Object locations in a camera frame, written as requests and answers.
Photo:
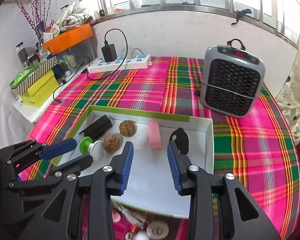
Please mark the pink case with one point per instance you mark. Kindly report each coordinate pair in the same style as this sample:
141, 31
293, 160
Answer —
116, 216
154, 134

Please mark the white suction hook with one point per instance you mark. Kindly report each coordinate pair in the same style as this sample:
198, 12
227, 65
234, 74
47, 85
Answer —
141, 235

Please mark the grey black fan heater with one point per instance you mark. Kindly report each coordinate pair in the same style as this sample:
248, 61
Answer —
231, 79

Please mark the white power strip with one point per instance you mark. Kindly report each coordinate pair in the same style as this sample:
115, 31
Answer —
138, 62

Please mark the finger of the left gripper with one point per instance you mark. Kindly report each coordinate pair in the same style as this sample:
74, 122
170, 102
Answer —
75, 166
49, 152

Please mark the white round cap container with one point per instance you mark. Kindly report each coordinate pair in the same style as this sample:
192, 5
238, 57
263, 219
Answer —
157, 230

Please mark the black bike light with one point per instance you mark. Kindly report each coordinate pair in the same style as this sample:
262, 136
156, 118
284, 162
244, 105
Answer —
97, 128

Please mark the wrinkled brown walnut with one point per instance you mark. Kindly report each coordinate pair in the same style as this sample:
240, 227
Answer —
127, 128

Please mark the orange lid plastic bin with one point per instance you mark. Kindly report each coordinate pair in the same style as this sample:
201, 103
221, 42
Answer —
72, 45

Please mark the purple flower branches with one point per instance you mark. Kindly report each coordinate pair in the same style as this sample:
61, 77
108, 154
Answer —
37, 18

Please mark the green white spool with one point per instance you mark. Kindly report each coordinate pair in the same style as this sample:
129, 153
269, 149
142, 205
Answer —
95, 149

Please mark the striped green lid box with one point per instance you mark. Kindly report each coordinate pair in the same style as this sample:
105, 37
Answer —
26, 78

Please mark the yellow cardboard box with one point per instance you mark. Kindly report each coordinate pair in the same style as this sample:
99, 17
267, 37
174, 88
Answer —
41, 90

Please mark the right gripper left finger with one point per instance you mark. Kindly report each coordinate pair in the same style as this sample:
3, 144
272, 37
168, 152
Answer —
60, 216

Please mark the black window handle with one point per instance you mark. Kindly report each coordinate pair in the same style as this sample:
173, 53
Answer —
240, 14

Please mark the plaid tablecloth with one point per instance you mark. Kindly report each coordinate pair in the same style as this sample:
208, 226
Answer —
259, 148

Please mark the dark glass jar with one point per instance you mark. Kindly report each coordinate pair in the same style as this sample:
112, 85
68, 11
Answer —
22, 54

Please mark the black power adapter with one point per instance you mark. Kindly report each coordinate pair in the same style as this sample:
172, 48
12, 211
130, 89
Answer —
109, 52

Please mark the green white cardboard box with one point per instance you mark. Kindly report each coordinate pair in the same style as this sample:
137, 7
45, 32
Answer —
150, 186

